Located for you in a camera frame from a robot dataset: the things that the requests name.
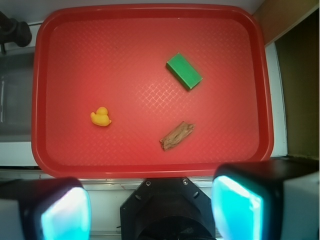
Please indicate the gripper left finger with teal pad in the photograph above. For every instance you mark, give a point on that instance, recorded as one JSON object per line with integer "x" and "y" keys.
{"x": 44, "y": 209}

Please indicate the green rectangular block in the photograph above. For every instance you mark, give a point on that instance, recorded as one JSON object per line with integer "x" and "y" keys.
{"x": 183, "y": 71}

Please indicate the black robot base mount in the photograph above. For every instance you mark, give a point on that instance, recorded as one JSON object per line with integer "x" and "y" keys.
{"x": 167, "y": 209}

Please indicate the brown wood piece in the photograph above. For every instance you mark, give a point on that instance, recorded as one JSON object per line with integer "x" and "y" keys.
{"x": 177, "y": 135}

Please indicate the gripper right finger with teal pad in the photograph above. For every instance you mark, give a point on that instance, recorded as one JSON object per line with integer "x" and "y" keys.
{"x": 277, "y": 199}

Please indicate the yellow rubber duck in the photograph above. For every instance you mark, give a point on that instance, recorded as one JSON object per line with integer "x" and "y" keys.
{"x": 100, "y": 117}

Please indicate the red plastic tray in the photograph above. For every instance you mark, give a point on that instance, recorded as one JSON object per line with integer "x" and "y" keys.
{"x": 115, "y": 57}

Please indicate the black clamp knob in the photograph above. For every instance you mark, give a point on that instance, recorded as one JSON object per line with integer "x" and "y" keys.
{"x": 13, "y": 31}

